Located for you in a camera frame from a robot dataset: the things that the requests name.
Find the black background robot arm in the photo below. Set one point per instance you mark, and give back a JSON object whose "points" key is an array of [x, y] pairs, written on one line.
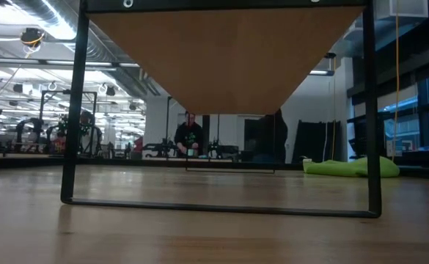
{"points": [[27, 128], [159, 148], [221, 149]]}

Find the green beanbag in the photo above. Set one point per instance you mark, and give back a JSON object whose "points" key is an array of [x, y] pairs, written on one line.
{"points": [[346, 168]]}

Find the ceiling light bar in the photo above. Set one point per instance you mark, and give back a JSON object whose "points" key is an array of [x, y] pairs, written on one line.
{"points": [[318, 72]]}

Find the small teal background cup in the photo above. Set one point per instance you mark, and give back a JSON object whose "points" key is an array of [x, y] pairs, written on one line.
{"points": [[190, 152]]}

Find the black frame wooden shelf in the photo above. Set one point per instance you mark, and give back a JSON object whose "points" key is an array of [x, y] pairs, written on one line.
{"points": [[229, 55]]}

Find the person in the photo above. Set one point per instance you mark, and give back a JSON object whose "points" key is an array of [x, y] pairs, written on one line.
{"points": [[188, 137], [273, 139], [89, 133]]}

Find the white ceiling box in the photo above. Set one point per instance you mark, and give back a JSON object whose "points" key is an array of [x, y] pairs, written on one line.
{"points": [[406, 8]]}

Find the black leaning panels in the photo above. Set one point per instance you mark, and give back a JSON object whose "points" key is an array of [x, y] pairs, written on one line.
{"points": [[315, 141]]}

